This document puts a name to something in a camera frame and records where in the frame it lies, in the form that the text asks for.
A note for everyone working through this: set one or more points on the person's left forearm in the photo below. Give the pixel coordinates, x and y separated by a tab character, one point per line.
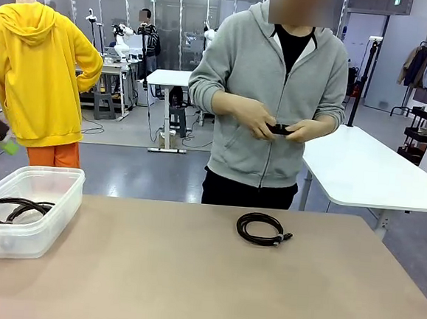
327	124

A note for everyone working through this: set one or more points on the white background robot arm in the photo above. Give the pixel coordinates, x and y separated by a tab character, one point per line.
209	34
124	38

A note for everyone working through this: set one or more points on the person's right forearm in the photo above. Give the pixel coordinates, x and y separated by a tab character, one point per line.
227	103

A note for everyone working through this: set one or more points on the person's right hand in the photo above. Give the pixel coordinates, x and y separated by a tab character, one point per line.
255	118

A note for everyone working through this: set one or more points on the person's left hand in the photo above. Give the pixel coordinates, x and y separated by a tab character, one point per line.
304	131

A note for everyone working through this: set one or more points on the orange shorts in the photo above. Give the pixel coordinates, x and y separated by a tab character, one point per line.
55	154

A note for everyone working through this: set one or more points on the yellow hoodie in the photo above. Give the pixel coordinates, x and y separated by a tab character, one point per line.
32	64

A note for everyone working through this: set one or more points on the grey step stool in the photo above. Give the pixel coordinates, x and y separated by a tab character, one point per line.
104	106

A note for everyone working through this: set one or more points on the translucent plastic storage box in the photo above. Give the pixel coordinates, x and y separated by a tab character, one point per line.
14	241

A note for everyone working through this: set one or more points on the grey background workbench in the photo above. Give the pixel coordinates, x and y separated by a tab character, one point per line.
113	66

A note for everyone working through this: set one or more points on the black stand with white head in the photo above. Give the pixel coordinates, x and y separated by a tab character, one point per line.
91	17

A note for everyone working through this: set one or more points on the white background desk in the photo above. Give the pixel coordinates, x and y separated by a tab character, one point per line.
164	77

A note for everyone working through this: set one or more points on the background person striped sweater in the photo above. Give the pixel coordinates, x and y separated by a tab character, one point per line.
150	40

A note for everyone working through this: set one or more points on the black background stool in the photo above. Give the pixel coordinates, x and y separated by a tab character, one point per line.
178	118

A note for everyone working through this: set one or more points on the person in grey hoodie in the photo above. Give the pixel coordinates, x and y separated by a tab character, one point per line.
250	70

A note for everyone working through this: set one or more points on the black luggage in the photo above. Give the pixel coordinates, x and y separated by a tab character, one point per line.
353	85

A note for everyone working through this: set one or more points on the black pole with white top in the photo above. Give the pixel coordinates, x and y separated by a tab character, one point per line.
359	97

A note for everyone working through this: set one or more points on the white side table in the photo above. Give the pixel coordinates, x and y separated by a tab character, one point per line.
364	167

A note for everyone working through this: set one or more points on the black utility cart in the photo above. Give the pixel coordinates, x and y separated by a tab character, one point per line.
419	135

